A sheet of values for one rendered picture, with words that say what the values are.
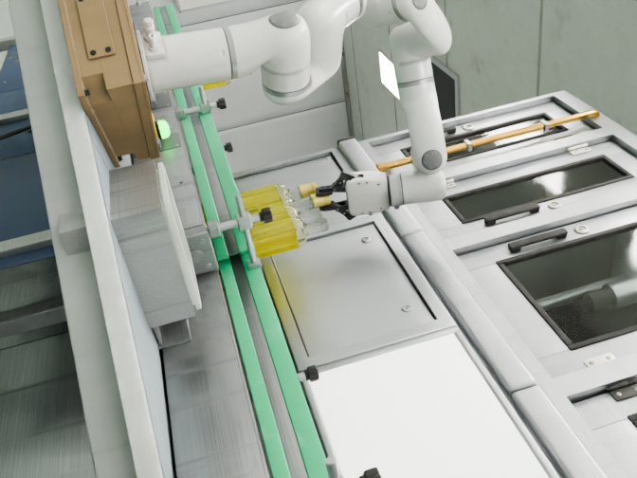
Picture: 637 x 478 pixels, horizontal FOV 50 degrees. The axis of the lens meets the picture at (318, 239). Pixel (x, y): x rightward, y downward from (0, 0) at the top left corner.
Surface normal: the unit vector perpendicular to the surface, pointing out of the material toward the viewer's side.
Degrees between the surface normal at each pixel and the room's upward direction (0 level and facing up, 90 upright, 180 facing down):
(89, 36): 90
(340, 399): 90
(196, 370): 90
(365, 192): 106
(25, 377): 90
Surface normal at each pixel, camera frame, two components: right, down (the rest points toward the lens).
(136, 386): 0.04, -0.34
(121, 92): 0.29, 0.90
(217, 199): -0.14, -0.81
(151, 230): 0.26, 0.52
